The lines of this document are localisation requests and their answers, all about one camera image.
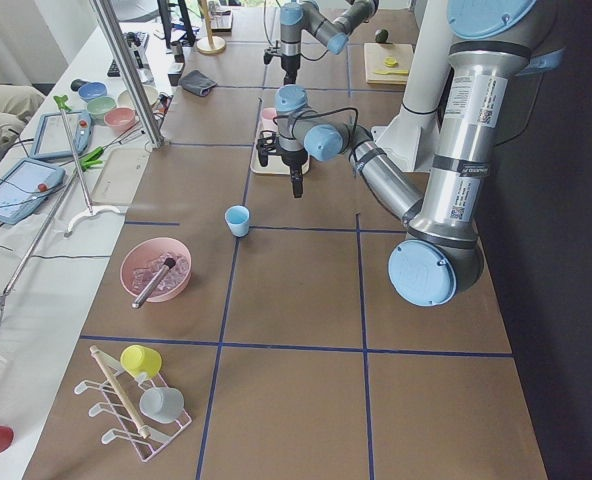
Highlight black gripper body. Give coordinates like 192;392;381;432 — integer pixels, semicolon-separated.
281;54;300;76
281;149;306;173

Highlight pink cup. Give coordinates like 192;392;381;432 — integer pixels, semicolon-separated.
260;107;277;131

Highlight blue cup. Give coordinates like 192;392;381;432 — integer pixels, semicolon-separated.
224;205;250;238

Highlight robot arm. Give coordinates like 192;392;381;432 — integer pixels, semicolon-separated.
257;1;563;307
279;0;379;85

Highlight cream rabbit tray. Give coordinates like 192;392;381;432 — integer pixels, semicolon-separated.
250;120;310;176

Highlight spare cream tray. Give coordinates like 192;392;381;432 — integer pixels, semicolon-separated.
91;148;150;206

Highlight wooden mug tree stand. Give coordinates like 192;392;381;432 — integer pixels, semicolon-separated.
195;0;226;55

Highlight wooden cutting board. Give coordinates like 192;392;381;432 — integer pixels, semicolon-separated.
363;43;414;85

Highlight yellow plastic knife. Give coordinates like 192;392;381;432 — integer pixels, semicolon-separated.
373;69;409;76

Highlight grey folded cloth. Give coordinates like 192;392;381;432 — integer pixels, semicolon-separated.
179;70;217;97

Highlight lemon slices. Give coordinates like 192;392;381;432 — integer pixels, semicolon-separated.
383;57;398;67

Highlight metal black-tipped tongs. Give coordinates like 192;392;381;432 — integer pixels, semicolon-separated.
131;257;176;309

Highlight cream side bowl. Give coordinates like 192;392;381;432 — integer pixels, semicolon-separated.
116;84;161;110

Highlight pink bowl with ice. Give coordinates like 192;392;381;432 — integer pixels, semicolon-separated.
120;237;192;303

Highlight pink side bowl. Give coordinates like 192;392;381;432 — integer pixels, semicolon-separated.
104;107;136;134

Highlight green side bowl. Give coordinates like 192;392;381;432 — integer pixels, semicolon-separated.
86;96;116;121

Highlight blue side bowl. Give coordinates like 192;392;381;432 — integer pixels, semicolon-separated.
78;82;107;103

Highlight long metal reacher grabber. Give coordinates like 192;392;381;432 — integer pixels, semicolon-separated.
53;94;127;238

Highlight yellow cup on rack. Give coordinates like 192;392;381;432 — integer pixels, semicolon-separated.
120;344;163;379

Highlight blue teach pendant far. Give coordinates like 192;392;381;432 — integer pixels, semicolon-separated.
29;110;93;161

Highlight blue teach pendant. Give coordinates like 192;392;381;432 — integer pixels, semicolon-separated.
29;110;93;161
0;158;65;225

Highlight grey cup on rack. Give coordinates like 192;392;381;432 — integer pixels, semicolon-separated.
139;387;184;424

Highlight blue teach pendant near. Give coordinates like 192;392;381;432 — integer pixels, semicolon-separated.
0;158;65;225

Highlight wooden rolling stick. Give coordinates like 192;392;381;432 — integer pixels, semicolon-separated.
90;345;151;439

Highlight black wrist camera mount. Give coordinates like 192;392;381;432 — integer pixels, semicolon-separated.
256;129;280;168
263;42;282;65

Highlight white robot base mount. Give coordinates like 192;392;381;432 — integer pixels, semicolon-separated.
372;0;453;172

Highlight aluminium frame post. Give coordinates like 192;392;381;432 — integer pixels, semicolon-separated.
90;0;164;149

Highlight white wire cup rack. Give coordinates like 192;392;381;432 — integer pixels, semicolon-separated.
74;344;193;462

